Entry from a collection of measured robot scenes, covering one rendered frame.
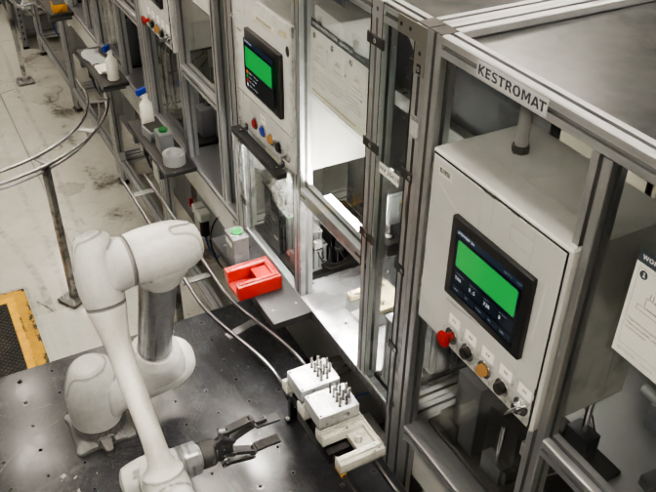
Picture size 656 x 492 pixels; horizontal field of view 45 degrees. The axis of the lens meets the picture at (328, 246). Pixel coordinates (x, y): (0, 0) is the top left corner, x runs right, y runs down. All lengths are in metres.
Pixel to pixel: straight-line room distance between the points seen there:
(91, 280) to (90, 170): 3.41
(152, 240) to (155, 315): 0.30
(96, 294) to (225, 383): 0.86
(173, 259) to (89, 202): 3.04
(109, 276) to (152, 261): 0.11
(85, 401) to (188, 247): 0.66
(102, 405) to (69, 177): 3.00
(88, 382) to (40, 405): 0.37
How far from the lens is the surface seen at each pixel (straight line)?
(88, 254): 1.96
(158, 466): 2.00
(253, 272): 2.71
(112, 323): 2.01
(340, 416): 2.29
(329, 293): 2.68
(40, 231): 4.83
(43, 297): 4.33
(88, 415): 2.49
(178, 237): 2.00
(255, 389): 2.68
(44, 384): 2.84
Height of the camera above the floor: 2.60
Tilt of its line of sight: 36 degrees down
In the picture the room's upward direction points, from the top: 1 degrees clockwise
